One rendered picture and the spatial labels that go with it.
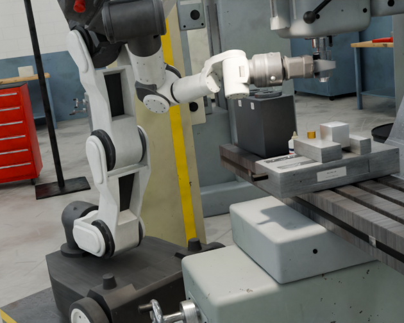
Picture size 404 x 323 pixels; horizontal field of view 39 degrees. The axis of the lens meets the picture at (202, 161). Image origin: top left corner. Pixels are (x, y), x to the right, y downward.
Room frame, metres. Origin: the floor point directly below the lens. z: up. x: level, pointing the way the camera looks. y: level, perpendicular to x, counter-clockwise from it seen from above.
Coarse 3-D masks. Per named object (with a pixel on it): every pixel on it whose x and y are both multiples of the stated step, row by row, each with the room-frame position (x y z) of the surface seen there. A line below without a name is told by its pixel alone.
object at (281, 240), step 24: (240, 216) 1.51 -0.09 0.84; (264, 216) 1.46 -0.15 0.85; (288, 216) 1.44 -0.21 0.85; (240, 240) 1.53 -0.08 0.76; (264, 240) 1.35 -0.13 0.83; (288, 240) 1.29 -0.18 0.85; (312, 240) 1.31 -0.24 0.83; (336, 240) 1.32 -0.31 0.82; (264, 264) 1.37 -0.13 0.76; (288, 264) 1.29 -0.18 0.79; (312, 264) 1.30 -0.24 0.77; (336, 264) 1.32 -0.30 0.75
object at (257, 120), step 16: (256, 96) 1.85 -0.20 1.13; (272, 96) 1.82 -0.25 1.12; (288, 96) 1.82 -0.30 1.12; (240, 112) 1.94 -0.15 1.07; (256, 112) 1.82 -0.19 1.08; (272, 112) 1.80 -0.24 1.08; (288, 112) 1.82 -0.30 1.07; (240, 128) 1.96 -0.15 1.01; (256, 128) 1.84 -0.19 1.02; (272, 128) 1.80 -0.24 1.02; (288, 128) 1.82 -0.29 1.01; (240, 144) 1.97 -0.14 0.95; (256, 144) 1.85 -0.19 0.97; (272, 144) 1.80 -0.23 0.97; (288, 144) 1.82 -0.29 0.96
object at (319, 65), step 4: (316, 60) 1.48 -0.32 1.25; (320, 60) 1.48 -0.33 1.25; (324, 60) 1.48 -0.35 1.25; (328, 60) 1.48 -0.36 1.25; (332, 60) 1.48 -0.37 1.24; (316, 64) 1.48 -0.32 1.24; (320, 64) 1.48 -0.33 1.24; (324, 64) 1.48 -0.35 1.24; (328, 64) 1.48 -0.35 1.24; (332, 64) 1.48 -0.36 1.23; (316, 68) 1.47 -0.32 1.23; (320, 68) 1.48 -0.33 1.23; (324, 68) 1.48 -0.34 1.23; (328, 68) 1.48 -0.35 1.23; (332, 68) 1.48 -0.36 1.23
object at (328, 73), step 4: (316, 56) 1.50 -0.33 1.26; (320, 56) 1.49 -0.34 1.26; (324, 56) 1.49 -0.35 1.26; (328, 56) 1.49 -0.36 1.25; (316, 72) 1.50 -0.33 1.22; (320, 72) 1.49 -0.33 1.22; (324, 72) 1.49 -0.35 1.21; (328, 72) 1.49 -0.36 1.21; (316, 76) 1.50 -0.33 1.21; (320, 76) 1.49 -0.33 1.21; (324, 76) 1.49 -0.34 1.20; (328, 76) 1.49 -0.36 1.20
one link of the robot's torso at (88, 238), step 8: (88, 216) 2.02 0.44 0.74; (96, 216) 2.03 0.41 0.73; (80, 224) 1.97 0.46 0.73; (88, 224) 1.93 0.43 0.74; (80, 232) 1.95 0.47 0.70; (88, 232) 1.90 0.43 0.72; (96, 232) 1.88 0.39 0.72; (144, 232) 1.97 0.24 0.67; (80, 240) 1.96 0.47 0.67; (88, 240) 1.91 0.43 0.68; (96, 240) 1.87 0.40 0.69; (88, 248) 1.92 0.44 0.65; (96, 248) 1.87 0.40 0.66; (104, 248) 1.86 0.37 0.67
